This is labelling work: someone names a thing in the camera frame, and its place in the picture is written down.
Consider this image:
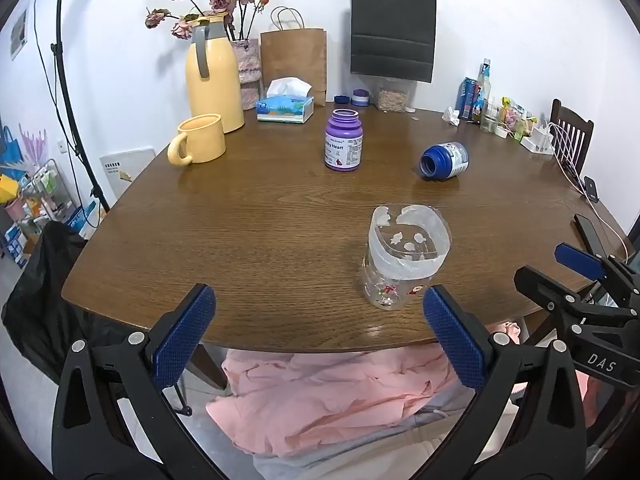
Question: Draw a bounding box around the small purple white jar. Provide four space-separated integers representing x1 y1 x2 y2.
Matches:
350 88 370 107

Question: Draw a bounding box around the white board on floor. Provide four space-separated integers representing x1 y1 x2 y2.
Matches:
100 148 155 200

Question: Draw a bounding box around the yellow ceramic mug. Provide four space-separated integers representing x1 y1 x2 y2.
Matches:
167 114 226 167

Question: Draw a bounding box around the snack packages cluster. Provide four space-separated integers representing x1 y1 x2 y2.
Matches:
442 58 539 142

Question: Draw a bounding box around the yellow thermos jug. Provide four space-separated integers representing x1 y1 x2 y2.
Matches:
186 13 245 134

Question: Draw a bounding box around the blue supplement bottle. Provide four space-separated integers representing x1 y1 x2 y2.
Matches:
419 142 470 181

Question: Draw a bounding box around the blue tissue box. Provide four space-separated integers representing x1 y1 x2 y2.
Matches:
255 77 314 125

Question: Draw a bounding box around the storage rack with items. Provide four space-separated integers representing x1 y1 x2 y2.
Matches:
1 158 79 269

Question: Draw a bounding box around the purple supplement bottle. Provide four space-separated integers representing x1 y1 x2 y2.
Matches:
324 108 363 172

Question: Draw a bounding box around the white charging cable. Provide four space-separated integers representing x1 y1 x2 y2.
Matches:
546 121 633 261

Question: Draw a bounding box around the white power strip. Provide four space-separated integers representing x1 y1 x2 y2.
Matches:
521 126 554 156

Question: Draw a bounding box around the black tripod stand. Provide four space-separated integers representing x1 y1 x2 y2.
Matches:
49 0 112 216

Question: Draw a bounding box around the black garment on chair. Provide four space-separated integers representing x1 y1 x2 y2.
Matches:
1 221 134 384

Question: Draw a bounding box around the clear jar of grains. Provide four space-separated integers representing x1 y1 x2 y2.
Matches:
375 78 412 113

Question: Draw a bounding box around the black paper bag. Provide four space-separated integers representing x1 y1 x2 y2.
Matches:
350 0 437 84

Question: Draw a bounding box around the pink flower bouquet vase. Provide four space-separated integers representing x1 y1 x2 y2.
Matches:
144 0 269 110

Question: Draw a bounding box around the clear plastic cup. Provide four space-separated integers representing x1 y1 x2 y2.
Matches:
362 204 452 311

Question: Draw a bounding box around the pink cloth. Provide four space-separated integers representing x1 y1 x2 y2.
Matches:
205 320 524 458

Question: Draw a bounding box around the brown paper bag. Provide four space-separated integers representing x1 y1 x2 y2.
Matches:
259 6 328 106

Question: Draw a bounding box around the wooden chair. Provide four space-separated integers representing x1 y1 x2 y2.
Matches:
549 99 594 176

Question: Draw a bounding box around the black smartphone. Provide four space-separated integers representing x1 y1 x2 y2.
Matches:
574 214 608 257

